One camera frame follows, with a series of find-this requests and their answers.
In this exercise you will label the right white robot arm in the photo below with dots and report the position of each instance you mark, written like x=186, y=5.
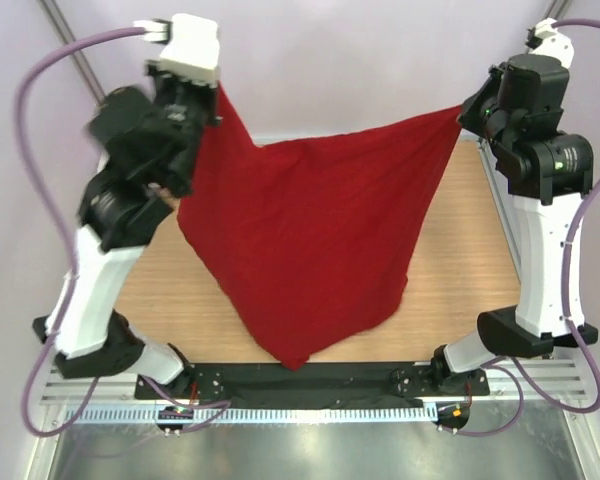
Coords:
x=549, y=174

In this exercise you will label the aluminium frame rail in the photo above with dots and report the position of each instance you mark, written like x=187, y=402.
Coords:
x=559, y=379

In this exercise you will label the white slotted cable duct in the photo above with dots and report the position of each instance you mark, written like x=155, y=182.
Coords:
x=163, y=414

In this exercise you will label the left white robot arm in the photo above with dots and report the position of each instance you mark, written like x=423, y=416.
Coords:
x=152, y=143

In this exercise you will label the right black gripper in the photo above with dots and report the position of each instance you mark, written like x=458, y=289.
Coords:
x=469, y=117

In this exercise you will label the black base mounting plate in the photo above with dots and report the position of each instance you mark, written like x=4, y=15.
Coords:
x=320, y=386

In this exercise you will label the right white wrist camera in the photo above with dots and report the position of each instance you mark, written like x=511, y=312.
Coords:
x=545, y=39

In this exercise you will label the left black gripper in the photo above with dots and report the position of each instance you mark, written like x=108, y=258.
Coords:
x=167, y=83

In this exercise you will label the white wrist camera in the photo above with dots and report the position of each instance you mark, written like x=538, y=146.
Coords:
x=190, y=50
x=545, y=39

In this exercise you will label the dark red t-shirt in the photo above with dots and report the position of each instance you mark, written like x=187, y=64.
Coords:
x=311, y=239

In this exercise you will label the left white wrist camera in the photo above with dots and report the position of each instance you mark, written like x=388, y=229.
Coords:
x=190, y=50

